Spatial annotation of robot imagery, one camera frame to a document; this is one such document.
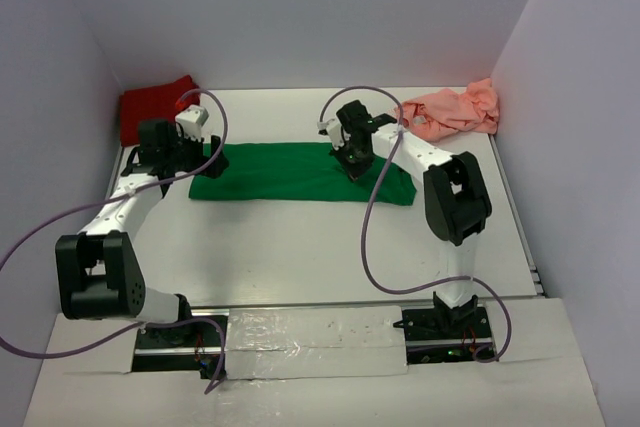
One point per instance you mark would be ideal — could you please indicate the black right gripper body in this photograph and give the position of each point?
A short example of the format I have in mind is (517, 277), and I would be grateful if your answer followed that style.
(355, 162)

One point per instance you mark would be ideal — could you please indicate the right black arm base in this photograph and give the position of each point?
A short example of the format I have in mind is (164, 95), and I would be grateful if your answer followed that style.
(427, 343)

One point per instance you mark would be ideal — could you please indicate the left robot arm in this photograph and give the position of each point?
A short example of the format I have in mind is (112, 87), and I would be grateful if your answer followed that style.
(99, 275)

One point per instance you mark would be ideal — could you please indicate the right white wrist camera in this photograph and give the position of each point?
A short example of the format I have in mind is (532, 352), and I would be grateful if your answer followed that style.
(332, 129)

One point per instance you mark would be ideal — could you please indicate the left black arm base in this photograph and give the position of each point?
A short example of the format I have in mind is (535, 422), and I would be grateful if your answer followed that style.
(192, 348)

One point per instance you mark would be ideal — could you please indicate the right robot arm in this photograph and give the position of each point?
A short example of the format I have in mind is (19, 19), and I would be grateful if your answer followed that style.
(456, 200)

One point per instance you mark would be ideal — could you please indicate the pink crumpled t-shirt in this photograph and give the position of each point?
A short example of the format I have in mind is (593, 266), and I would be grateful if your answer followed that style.
(436, 116)

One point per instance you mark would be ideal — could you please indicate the red folded t-shirt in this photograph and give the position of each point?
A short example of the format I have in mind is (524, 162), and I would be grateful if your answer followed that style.
(155, 102)

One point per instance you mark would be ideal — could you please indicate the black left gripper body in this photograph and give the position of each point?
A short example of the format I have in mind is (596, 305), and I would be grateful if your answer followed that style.
(186, 154)

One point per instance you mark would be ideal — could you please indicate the silver taped cover plate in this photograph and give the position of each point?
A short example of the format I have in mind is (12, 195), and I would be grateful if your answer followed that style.
(284, 344)

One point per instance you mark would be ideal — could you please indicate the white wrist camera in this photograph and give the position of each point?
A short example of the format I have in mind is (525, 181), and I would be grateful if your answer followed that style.
(191, 121)
(332, 129)

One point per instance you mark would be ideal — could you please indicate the green t-shirt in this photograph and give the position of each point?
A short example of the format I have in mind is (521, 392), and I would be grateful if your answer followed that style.
(302, 171)

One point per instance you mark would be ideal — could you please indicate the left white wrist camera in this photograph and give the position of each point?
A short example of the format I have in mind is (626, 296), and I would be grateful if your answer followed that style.
(191, 121)

